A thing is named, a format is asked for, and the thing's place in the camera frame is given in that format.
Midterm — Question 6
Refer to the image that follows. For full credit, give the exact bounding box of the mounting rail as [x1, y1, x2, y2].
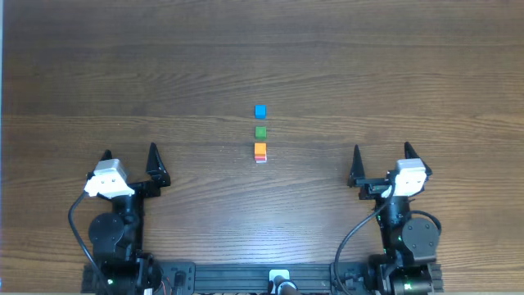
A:
[81, 261, 445, 295]

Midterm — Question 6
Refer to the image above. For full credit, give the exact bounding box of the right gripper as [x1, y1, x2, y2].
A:
[347, 140, 434, 202]

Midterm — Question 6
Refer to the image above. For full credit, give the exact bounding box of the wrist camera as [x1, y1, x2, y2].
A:
[83, 158, 137, 201]
[382, 157, 429, 199]

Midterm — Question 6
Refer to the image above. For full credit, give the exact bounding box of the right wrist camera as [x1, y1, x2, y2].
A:
[382, 157, 429, 199]

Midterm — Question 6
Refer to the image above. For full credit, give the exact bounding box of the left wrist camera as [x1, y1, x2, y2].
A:
[83, 158, 137, 201]

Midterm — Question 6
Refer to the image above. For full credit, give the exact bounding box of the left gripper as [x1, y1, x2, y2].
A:
[99, 141, 172, 200]

